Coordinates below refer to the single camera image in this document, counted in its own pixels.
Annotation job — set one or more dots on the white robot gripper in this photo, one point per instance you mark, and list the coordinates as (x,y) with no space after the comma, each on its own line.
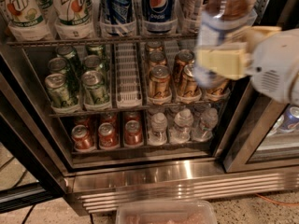
(275,62)

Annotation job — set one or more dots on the tea bottle blue label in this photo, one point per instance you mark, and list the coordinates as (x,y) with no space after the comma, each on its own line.
(190,14)
(222,21)

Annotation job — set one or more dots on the clear water bottle right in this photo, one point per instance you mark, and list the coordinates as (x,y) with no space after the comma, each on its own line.
(202,132)

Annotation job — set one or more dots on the clear water bottle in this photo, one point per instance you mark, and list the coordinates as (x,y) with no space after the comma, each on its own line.
(157,131)
(202,132)
(180,132)

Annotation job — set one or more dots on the clear water bottle middle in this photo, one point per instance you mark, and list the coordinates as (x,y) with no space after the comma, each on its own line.
(180,132)

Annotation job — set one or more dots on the blue Pepsi bottle right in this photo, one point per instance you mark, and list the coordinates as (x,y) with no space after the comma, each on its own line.
(158,15)

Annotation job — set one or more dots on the blue pepsi bottle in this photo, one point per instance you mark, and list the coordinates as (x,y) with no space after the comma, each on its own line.
(118,17)
(158,15)

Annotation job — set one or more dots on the clear water bottle left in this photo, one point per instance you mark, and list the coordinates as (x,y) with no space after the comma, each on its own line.
(157,131)

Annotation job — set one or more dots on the blue Pepsi bottle left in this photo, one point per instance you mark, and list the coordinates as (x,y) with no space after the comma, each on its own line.
(118,17)

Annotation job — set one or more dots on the steel fridge cabinet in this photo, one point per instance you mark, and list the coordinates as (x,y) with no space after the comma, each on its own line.
(246,154)

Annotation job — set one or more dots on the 7UP bottle right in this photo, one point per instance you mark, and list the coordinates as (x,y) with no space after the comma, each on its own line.
(73,19)

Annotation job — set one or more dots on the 7up bottle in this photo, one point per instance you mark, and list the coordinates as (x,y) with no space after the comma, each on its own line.
(73,19)
(26,20)

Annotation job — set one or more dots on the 7UP bottle left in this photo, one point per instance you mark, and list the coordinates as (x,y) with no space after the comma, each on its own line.
(26,20)

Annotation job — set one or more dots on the open fridge glass door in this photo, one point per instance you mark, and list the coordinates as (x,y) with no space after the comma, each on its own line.
(23,139)

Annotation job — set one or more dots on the gold can front right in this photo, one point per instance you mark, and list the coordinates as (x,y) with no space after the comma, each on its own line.
(220,89)

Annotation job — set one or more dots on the gold can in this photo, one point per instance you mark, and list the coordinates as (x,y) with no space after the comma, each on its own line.
(154,46)
(220,89)
(187,86)
(156,58)
(184,57)
(159,79)

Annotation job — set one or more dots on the gold can middle centre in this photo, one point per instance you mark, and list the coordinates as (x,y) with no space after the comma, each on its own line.
(184,57)

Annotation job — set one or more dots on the gold can front middle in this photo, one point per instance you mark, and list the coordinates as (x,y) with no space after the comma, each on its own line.
(187,86)

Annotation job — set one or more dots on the gold can middle left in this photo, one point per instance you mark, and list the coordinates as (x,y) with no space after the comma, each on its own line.
(156,58)

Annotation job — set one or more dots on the blue can behind glass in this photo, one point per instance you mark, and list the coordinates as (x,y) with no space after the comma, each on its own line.
(291,119)

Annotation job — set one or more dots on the gold can front left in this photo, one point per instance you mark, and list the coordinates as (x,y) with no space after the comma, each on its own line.
(159,79)

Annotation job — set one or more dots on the gold can back left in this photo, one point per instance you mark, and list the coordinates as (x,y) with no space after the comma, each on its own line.
(154,46)

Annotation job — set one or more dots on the red can back right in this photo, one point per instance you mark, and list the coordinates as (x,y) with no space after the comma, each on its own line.
(132,115)

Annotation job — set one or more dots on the red can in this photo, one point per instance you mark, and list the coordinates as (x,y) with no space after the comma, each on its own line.
(133,133)
(107,136)
(82,138)
(132,115)
(87,121)
(109,117)

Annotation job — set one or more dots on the red can front right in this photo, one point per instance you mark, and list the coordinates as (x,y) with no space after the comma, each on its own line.
(133,133)

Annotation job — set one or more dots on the green can back right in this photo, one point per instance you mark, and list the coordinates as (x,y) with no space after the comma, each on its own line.
(99,50)

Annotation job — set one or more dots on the green can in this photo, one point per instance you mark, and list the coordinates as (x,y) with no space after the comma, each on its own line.
(94,66)
(95,87)
(71,54)
(59,92)
(99,50)
(61,65)

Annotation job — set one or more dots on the red can back middle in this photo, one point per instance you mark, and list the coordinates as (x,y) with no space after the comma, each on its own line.
(109,117)

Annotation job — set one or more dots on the green can middle right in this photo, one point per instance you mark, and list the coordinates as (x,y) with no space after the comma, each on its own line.
(94,66)

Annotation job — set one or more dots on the green can front right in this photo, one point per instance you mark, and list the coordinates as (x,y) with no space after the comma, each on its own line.
(95,87)

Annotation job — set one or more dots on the red can front middle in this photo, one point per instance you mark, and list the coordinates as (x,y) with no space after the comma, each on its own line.
(107,136)

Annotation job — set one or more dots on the green can back left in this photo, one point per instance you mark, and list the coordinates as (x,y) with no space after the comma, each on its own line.
(71,54)

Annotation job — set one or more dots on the red can back left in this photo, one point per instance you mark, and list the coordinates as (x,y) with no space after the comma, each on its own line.
(87,121)

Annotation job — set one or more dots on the red can front left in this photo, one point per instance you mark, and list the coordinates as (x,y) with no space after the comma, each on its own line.
(82,138)

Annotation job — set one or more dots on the green can middle left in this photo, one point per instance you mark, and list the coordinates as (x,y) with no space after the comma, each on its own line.
(61,65)

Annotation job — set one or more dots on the green can front left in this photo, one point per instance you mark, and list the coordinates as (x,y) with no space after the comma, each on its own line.
(59,92)

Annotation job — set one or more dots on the clear plastic bin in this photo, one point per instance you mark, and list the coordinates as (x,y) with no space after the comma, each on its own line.
(166,212)

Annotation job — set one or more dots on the top wire shelf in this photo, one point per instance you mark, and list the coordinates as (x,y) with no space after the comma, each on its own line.
(99,40)

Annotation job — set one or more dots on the wire shelf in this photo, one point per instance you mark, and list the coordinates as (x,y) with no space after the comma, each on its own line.
(135,108)
(99,40)

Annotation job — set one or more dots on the middle wire shelf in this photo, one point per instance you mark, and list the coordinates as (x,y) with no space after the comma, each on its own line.
(135,108)

